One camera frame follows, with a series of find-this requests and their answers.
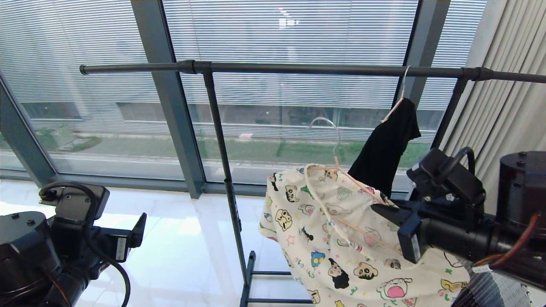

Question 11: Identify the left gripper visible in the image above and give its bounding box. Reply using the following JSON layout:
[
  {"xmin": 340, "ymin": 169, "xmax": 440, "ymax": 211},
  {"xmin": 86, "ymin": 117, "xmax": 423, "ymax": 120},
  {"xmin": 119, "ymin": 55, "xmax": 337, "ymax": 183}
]
[{"xmin": 87, "ymin": 213, "xmax": 148, "ymax": 273}]

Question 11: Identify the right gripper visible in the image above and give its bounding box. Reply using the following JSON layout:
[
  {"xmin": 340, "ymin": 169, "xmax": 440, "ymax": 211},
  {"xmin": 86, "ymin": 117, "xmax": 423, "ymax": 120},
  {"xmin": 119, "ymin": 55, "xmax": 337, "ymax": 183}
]
[{"xmin": 397, "ymin": 209, "xmax": 505, "ymax": 264}]

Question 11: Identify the black garment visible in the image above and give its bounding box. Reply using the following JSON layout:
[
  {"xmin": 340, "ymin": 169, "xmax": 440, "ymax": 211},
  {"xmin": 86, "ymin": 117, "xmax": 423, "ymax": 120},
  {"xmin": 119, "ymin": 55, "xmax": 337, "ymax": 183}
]
[{"xmin": 348, "ymin": 97, "xmax": 422, "ymax": 199}]

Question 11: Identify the cream printed garment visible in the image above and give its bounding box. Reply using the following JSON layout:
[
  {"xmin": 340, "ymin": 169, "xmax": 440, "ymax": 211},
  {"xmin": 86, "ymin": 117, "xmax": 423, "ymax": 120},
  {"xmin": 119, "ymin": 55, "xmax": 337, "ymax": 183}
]
[{"xmin": 258, "ymin": 164, "xmax": 472, "ymax": 307}]

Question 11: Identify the pink clothes hanger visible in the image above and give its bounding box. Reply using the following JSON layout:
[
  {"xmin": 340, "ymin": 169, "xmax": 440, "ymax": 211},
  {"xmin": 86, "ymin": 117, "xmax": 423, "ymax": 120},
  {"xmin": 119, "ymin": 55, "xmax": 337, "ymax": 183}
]
[
  {"xmin": 381, "ymin": 65, "xmax": 412, "ymax": 124},
  {"xmin": 305, "ymin": 117, "xmax": 404, "ymax": 256}
]

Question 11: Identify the white laundry basket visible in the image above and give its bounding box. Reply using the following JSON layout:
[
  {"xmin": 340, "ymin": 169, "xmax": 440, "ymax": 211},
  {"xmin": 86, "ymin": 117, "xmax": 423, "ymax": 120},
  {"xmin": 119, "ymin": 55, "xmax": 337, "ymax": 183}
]
[{"xmin": 451, "ymin": 269, "xmax": 531, "ymax": 307}]

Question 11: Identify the black clothes rack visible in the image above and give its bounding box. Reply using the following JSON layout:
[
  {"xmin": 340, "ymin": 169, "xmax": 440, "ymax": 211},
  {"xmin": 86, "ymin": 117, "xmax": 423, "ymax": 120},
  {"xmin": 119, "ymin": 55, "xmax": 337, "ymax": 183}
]
[{"xmin": 79, "ymin": 60, "xmax": 546, "ymax": 307}]

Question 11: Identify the beige curtain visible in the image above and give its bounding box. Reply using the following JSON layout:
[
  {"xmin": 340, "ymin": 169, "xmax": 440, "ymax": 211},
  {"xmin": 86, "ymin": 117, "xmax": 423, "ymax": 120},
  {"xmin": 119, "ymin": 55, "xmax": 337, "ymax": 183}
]
[{"xmin": 439, "ymin": 0, "xmax": 546, "ymax": 214}]

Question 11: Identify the window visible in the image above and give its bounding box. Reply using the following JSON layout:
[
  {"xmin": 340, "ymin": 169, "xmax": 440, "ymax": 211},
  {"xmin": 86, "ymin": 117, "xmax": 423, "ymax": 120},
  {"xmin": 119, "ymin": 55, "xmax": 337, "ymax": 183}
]
[{"xmin": 0, "ymin": 0, "xmax": 487, "ymax": 199}]

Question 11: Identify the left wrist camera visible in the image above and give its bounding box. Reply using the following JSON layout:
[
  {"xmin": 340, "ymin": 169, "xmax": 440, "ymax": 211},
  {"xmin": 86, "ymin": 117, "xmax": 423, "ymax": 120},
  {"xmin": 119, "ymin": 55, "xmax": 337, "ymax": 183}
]
[{"xmin": 38, "ymin": 183, "xmax": 110, "ymax": 248}]

